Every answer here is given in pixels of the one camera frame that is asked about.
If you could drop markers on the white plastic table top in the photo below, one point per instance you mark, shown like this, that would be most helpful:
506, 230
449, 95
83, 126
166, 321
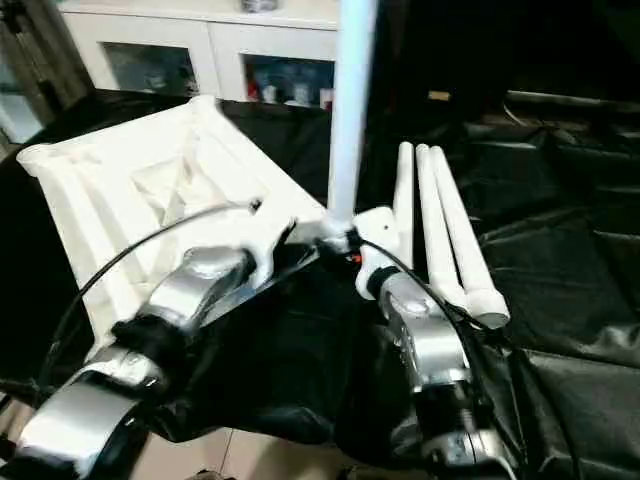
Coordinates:
125, 175

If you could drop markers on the white plastic table leg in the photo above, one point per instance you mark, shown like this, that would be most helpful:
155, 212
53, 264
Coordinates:
404, 200
350, 125
440, 225
470, 250

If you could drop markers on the white glass door cabinet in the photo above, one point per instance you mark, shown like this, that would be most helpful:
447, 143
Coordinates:
210, 35

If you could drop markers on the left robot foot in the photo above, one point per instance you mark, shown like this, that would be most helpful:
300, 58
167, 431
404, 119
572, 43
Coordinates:
202, 474

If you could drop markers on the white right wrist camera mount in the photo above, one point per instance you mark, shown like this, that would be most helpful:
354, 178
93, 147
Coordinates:
380, 235

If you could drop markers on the blue white patterned jar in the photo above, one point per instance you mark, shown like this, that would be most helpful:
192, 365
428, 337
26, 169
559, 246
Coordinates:
260, 5

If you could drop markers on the long dark rod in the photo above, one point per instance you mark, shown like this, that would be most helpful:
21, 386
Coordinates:
565, 101

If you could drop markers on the metal framed glass door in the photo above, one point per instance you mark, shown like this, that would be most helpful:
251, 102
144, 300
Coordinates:
25, 75

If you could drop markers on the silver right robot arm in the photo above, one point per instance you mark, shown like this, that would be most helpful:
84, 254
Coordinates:
430, 340

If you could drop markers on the black mat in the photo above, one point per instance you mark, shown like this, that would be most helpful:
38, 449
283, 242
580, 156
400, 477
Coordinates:
310, 350

